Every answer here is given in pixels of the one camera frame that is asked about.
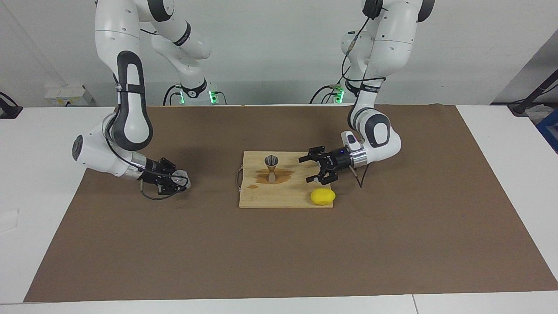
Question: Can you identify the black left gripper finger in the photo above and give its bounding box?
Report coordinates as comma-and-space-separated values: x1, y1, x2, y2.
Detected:
298, 146, 327, 164
306, 171, 339, 185

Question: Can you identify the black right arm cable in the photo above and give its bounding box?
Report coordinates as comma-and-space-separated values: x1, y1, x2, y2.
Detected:
105, 126, 176, 201

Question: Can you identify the yellow lemon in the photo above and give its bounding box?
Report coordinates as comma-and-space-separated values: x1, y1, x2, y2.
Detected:
310, 188, 336, 205

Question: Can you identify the black clamp mount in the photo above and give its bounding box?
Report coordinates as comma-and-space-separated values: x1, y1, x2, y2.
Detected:
0, 92, 23, 119

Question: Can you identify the blue box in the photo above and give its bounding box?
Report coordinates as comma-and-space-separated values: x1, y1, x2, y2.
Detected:
535, 109, 558, 154

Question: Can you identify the wooden cutting board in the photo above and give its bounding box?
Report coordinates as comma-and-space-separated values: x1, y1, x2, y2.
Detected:
236, 151, 334, 209

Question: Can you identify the steel double jigger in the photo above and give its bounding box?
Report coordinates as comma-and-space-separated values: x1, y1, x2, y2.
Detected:
265, 155, 280, 184

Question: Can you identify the black base cable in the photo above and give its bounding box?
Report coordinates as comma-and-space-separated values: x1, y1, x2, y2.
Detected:
310, 64, 352, 104
163, 85, 183, 106

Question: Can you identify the white paper scrap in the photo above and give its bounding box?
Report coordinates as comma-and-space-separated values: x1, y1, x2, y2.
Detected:
0, 209, 20, 233

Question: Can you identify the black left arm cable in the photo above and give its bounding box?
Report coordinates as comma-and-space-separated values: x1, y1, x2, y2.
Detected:
341, 3, 387, 189

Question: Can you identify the black stand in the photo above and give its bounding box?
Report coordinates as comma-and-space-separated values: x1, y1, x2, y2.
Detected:
493, 70, 558, 116

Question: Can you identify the brown table mat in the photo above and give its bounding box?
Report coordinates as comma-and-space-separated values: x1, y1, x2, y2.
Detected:
24, 104, 558, 303

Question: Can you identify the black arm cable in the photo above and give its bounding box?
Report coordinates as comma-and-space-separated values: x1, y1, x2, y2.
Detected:
341, 3, 387, 189
105, 126, 176, 201

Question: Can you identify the small clear glass cup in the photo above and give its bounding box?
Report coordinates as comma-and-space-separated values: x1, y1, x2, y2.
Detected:
173, 171, 191, 191

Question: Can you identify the white wall socket box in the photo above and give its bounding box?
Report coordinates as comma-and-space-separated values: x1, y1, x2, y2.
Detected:
45, 86, 95, 106

